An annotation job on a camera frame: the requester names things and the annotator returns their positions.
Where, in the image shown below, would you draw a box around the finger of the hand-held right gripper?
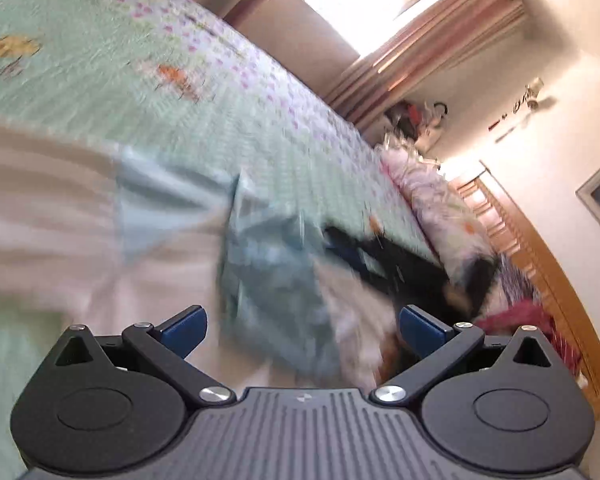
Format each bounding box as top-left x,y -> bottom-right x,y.
323,224 -> 397,292

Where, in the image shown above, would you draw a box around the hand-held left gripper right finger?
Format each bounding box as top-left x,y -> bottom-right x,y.
369,304 -> 557,408

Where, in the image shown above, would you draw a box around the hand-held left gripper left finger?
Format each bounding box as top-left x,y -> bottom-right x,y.
54,305 -> 238,408

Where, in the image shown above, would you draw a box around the light blue and white garment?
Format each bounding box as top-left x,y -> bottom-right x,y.
0,115 -> 402,392

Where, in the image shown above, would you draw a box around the floral white duvet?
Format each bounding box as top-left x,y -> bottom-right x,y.
379,144 -> 512,312

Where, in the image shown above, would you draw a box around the black patterned cloth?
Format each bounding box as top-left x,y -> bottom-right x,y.
494,254 -> 537,307

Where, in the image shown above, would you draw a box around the red striped cloth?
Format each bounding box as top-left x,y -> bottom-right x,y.
471,299 -> 584,377

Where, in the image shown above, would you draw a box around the wooden headboard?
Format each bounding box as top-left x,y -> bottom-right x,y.
449,159 -> 600,419

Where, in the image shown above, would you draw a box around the cluttered bedside table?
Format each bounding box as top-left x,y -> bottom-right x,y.
384,99 -> 452,157

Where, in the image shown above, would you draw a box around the bright window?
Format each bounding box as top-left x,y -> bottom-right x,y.
284,0 -> 447,57

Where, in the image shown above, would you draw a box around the green quilted bee bedspread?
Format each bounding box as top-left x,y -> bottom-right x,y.
0,0 -> 442,480

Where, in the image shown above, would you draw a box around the wall hanging ornaments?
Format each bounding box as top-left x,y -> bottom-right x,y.
486,76 -> 557,144

